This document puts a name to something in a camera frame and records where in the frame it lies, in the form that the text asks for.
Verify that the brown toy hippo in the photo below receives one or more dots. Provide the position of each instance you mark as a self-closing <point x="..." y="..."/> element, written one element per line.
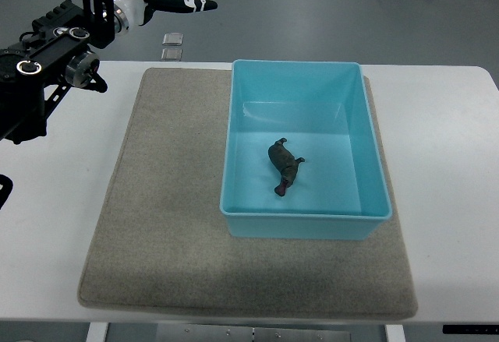
<point x="285" y="163"/>

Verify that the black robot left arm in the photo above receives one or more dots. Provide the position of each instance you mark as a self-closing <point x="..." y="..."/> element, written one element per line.
<point x="46" y="62"/>

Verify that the blue plastic box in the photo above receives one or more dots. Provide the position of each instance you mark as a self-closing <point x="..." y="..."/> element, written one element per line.
<point x="323" y="110"/>

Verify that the upper floor outlet plate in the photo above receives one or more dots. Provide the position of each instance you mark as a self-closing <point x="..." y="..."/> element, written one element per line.
<point x="172" y="39"/>

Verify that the floor outlet plate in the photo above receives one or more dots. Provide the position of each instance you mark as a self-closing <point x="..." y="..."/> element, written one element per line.
<point x="172" y="39"/>
<point x="171" y="54"/>

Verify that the lower floor outlet plate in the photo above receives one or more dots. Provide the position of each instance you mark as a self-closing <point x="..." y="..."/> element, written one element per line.
<point x="171" y="54"/>

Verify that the beige felt mat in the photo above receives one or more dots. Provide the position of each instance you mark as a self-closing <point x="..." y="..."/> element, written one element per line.
<point x="162" y="245"/>

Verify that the black table control panel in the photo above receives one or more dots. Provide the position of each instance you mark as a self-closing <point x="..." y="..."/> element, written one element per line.
<point x="470" y="329"/>

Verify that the metal table frame bracket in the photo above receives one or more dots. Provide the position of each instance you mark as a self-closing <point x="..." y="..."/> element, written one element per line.
<point x="197" y="332"/>

